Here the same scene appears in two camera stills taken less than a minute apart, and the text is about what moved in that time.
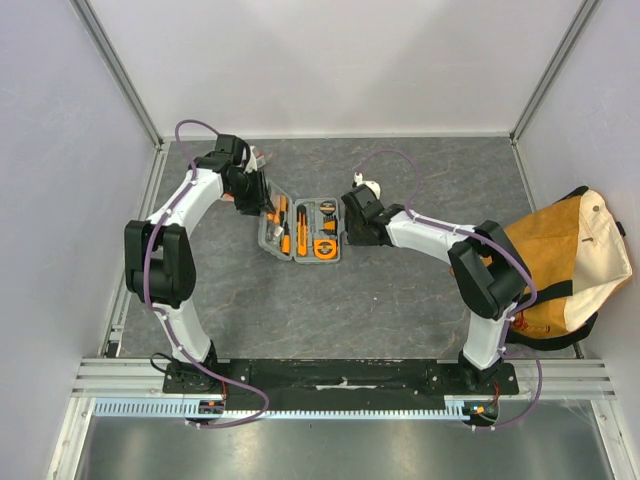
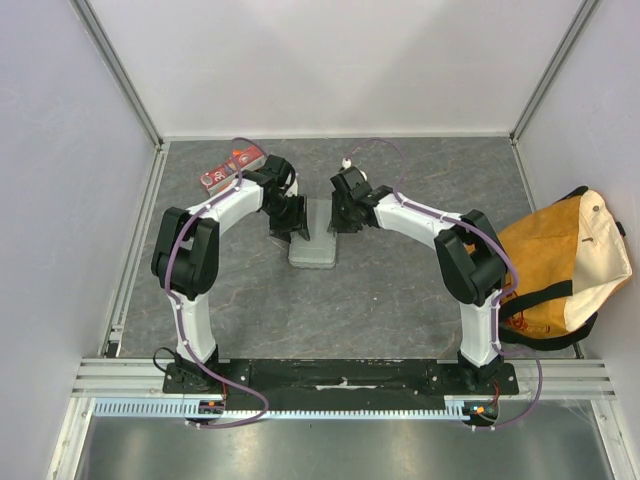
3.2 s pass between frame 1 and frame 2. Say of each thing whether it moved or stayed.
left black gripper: moved
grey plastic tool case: moved
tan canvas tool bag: stayed
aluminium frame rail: stayed
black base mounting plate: stayed
